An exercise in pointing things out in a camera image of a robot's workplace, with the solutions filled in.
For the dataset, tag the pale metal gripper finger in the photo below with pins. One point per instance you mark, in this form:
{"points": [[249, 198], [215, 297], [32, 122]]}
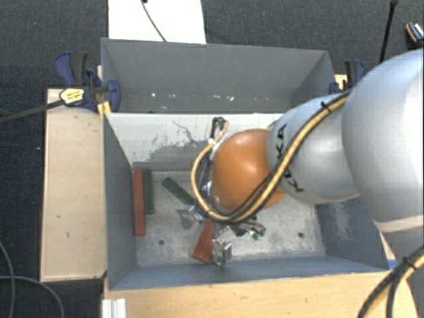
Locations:
{"points": [[224, 252], [187, 218]]}

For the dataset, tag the red-brown flat block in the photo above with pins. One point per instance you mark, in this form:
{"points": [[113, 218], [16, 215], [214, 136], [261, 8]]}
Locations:
{"points": [[139, 204], [204, 243]]}

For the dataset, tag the dark green flat block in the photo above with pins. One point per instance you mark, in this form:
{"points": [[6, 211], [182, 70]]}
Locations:
{"points": [[148, 190], [178, 190]]}

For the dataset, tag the grey metal bin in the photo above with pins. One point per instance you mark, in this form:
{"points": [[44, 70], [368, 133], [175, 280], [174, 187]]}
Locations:
{"points": [[205, 78]]}

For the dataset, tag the pale wood flat board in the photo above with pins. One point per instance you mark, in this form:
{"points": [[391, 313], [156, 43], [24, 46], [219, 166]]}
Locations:
{"points": [[74, 190]]}

